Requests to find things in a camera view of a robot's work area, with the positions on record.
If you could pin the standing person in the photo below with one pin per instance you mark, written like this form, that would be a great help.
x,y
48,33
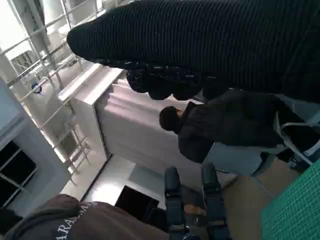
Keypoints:
x,y
87,220

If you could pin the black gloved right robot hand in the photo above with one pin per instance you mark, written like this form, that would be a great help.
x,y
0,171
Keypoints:
x,y
200,37

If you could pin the seated person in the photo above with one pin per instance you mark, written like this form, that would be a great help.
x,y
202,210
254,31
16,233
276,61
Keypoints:
x,y
225,125

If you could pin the black monitor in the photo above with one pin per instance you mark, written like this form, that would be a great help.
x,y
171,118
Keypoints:
x,y
136,201

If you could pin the grey curtain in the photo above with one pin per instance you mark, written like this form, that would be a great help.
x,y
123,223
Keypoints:
x,y
137,125

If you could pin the green cutting mat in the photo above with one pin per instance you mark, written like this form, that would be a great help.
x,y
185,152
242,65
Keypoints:
x,y
295,207

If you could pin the white metal rack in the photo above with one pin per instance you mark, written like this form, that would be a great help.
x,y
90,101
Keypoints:
x,y
53,53

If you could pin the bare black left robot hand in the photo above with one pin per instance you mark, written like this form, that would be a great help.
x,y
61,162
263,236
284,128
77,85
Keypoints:
x,y
211,190

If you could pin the blue round tag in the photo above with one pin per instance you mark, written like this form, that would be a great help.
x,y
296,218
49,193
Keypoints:
x,y
37,88

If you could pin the grey office chair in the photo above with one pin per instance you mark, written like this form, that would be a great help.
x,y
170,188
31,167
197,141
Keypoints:
x,y
232,160

